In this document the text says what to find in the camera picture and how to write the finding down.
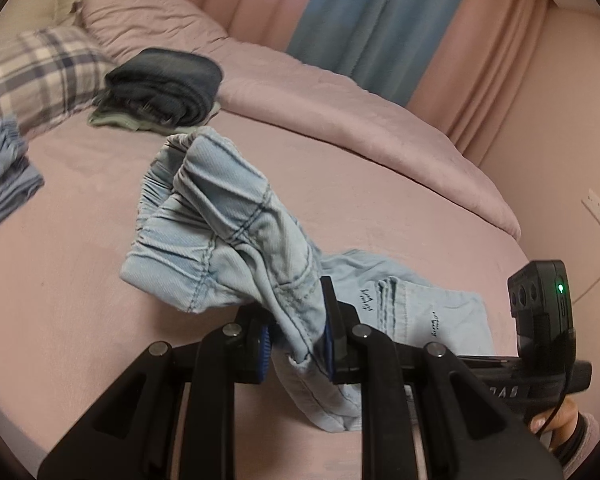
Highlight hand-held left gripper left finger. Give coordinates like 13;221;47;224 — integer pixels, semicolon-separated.
37;305;272;480

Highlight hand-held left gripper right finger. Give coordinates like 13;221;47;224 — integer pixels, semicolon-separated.
320;276;565;480

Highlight light blue strawberry pants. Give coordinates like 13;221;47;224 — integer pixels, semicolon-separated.
120;127;497;433

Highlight person's right forearm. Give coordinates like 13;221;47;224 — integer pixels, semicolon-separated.
555;412;600;473

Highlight person's right hand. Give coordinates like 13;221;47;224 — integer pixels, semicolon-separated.
529;399;582;448

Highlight pink duvet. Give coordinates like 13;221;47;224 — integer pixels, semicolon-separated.
80;0;523;242

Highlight folded pale green garment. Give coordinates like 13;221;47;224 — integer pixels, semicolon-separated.
88;100;222;134

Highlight folded dark denim jeans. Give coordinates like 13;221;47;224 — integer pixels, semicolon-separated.
104;48;225;127

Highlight folded light blue jeans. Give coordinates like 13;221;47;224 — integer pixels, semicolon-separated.
0;116;46;242

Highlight plaid pillow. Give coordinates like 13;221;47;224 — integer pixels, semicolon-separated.
0;26;117;137

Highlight black cable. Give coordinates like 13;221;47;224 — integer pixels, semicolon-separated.
540;330;578;436

